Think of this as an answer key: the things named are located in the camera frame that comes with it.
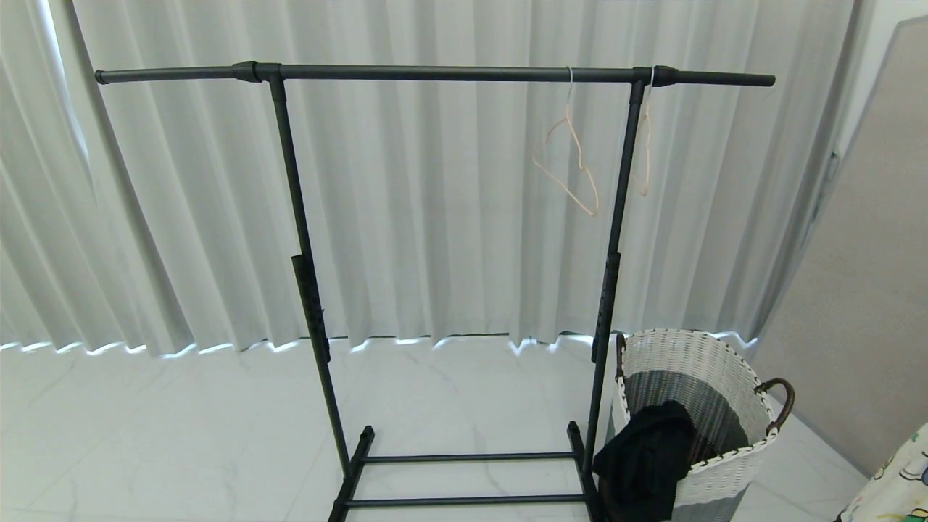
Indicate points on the cream printed garment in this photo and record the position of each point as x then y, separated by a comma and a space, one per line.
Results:
899, 486

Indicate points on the white curtain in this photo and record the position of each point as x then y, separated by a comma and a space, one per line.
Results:
435, 203

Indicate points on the black clothes rack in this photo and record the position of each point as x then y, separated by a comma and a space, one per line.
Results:
435, 72

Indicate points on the white laundry basket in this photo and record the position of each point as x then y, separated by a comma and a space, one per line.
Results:
689, 355

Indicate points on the pink clothes hanger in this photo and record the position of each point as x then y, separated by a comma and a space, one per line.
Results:
575, 141
647, 138

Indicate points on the black garment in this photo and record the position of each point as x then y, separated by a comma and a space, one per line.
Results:
645, 457

